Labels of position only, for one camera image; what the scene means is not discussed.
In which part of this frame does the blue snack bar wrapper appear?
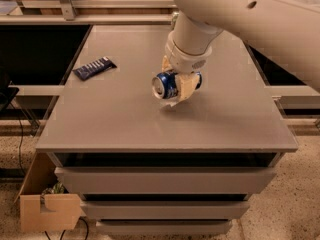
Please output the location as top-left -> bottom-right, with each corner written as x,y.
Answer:
73,57 -> 116,81

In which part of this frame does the bottom grey drawer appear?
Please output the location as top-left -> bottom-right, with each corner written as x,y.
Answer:
96,221 -> 232,235

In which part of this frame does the green chip bag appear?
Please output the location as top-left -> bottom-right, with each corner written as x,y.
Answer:
171,11 -> 179,30

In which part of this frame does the top grey drawer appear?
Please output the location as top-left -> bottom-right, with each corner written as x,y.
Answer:
55,167 -> 275,195

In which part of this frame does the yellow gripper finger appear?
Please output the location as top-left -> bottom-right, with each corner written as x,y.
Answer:
161,55 -> 173,72
175,73 -> 200,102

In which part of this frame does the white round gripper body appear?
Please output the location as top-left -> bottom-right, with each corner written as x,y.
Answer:
165,31 -> 212,74

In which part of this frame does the blue pepsi can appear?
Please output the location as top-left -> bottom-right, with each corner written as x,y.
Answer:
152,70 -> 202,99

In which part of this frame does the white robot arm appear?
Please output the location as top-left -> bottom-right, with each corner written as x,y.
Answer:
163,0 -> 320,105

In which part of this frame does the grey drawer cabinet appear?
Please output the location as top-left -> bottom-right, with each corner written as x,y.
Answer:
35,23 -> 299,237

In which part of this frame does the brown cardboard box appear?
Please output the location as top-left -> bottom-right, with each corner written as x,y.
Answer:
15,153 -> 82,233

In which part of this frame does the grey drawer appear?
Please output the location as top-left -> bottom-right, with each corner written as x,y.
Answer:
96,221 -> 232,235
55,167 -> 275,195
81,201 -> 249,220

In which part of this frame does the metal frame railing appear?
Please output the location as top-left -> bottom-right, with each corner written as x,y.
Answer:
0,0 -> 320,26

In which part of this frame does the middle grey drawer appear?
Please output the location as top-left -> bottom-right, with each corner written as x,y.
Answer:
81,201 -> 249,220

